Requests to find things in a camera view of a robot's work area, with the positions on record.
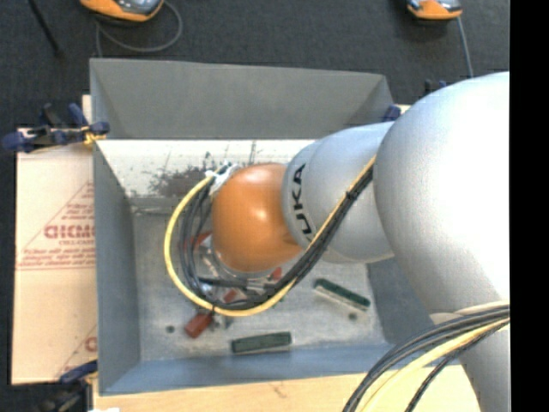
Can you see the red-brown flat block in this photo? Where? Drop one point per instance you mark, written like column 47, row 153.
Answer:
column 276, row 273
column 230, row 296
column 198, row 325

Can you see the dark green flat block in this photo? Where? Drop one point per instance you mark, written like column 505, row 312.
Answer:
column 343, row 294
column 261, row 342

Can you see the grey metal bin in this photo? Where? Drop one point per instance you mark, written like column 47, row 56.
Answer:
column 180, row 101

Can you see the brown cardboard board, red print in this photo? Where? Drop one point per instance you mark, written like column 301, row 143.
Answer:
column 51, row 281

